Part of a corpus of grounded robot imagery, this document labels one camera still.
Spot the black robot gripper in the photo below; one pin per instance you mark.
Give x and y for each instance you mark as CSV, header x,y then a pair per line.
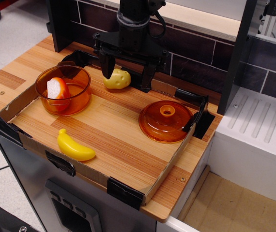
x,y
133,44

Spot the orange white toy sushi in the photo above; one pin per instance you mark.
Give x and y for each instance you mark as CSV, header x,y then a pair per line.
x,y
58,94

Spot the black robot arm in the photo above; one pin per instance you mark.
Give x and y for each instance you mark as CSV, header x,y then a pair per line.
x,y
137,13

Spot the orange transparent pot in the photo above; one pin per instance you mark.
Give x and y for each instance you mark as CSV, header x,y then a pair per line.
x,y
78,81

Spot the orange transparent pot lid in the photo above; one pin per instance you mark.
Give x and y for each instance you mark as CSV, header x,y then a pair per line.
x,y
165,121

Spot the cardboard fence with black tape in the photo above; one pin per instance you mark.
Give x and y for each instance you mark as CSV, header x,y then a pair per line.
x,y
141,172

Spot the yellow toy potato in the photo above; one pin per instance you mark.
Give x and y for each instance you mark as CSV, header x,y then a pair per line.
x,y
119,79

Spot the yellow toy banana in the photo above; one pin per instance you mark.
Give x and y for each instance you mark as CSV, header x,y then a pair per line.
x,y
73,149

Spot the white toy sink drainboard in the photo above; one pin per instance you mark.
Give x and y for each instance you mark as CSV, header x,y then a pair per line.
x,y
244,146

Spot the grey toy oven front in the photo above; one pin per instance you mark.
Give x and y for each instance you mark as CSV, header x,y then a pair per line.
x,y
63,203

